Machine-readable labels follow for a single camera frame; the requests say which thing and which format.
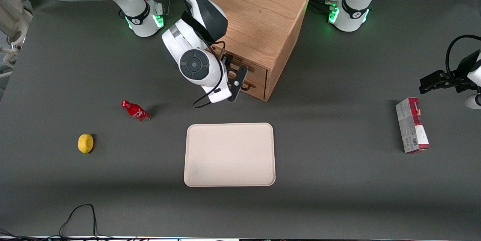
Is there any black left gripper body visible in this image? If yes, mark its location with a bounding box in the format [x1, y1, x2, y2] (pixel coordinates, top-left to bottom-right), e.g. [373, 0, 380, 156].
[451, 51, 481, 93]

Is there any light wooden drawer cabinet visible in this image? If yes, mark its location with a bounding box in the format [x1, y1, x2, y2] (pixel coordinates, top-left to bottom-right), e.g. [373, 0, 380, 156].
[209, 0, 310, 102]

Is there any red and grey carton box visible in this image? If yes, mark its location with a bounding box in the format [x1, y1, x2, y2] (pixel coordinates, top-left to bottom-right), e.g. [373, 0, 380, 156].
[395, 97, 431, 154]

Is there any cream plastic tray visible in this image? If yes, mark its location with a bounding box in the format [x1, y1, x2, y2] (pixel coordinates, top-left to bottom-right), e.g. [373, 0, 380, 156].
[183, 122, 276, 188]

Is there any red soda bottle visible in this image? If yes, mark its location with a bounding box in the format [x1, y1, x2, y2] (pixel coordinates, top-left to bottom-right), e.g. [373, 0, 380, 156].
[120, 100, 151, 123]

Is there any yellow lemon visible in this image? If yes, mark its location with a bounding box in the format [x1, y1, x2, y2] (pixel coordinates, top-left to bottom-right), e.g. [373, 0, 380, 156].
[78, 133, 94, 154]

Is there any white background equipment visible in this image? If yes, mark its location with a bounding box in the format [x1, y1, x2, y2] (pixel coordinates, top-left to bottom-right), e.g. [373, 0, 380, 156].
[0, 0, 34, 80]

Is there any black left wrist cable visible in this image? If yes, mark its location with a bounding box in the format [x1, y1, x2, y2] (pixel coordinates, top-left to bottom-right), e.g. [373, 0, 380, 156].
[445, 34, 481, 80]

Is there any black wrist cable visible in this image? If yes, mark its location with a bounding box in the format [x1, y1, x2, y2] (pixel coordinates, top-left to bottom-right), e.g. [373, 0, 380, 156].
[193, 40, 226, 109]
[445, 34, 481, 80]

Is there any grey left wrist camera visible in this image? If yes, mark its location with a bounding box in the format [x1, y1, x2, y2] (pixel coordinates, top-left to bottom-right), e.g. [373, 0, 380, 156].
[464, 94, 481, 110]

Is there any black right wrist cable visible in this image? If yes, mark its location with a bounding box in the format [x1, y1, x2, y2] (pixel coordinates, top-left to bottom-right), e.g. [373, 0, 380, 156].
[193, 40, 226, 109]

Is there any black left arm base cable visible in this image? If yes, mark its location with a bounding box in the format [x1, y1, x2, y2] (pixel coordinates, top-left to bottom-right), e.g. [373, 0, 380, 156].
[308, 0, 337, 14]

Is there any thin black looped cable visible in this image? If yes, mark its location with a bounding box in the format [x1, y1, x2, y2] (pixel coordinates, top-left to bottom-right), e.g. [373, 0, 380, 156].
[59, 203, 100, 238]

